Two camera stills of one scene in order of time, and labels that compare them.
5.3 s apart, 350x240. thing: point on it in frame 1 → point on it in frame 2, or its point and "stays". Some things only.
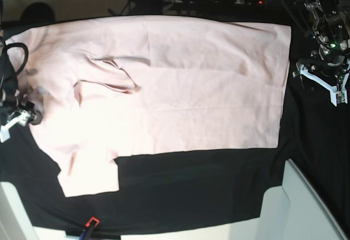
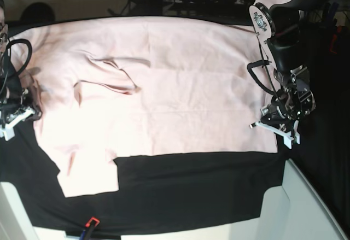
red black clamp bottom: x=92 y=222 stays
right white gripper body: x=338 y=95 → x=287 y=138
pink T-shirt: x=115 y=86 stays
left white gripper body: x=22 y=119 stays
